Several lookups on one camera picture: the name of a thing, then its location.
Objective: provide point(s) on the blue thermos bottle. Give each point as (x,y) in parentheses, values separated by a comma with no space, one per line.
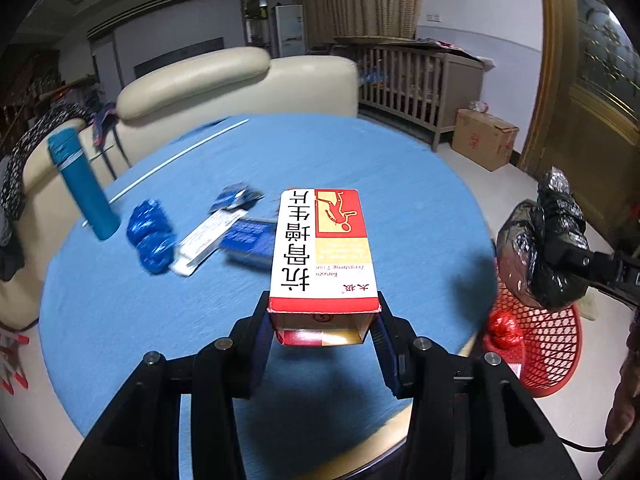
(69,158)

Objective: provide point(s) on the red plastic bag ball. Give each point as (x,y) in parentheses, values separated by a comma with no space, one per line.
(502,332)

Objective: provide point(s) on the black plastic bag ball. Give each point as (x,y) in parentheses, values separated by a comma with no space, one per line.
(554,215)

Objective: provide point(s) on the blue plastic bag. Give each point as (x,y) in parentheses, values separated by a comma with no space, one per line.
(152,236)

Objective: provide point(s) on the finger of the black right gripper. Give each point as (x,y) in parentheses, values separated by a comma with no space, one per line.
(593,268)

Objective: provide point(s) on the red grey folding stand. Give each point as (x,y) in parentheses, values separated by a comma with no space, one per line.
(12,370)

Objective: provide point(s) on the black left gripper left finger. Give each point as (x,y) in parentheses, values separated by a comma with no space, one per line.
(252,338)

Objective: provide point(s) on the cardboard box on floor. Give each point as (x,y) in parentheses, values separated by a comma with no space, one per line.
(485,139)

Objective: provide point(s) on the purple bag on sofa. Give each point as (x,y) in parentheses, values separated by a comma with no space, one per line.
(105,122)

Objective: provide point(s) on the red yellow white medicine box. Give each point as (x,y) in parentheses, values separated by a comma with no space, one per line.
(323,290)

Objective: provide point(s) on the person right hand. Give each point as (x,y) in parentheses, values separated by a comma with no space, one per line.
(623,413)

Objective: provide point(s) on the white air conditioner unit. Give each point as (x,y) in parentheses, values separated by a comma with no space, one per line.
(290,32)

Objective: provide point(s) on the dark blue medicine box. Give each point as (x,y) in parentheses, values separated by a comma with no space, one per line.
(250,241)

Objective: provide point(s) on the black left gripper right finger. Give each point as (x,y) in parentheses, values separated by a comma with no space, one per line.
(401,366)

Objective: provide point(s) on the small blue wrapper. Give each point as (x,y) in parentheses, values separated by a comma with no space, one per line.
(235,196)

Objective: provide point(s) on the white flat box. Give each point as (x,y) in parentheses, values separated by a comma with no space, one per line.
(203,241)

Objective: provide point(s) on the cream leather sofa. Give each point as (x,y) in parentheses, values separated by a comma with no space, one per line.
(152,111)

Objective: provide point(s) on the blue round table mat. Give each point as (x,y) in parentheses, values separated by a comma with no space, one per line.
(432,255)

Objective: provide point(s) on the wooden baby crib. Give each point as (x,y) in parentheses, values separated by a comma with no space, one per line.
(424,82)

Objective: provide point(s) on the white thin rod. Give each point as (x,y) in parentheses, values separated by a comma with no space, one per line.
(171,160)

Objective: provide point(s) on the red plastic basket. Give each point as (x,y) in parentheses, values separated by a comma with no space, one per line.
(552,345)

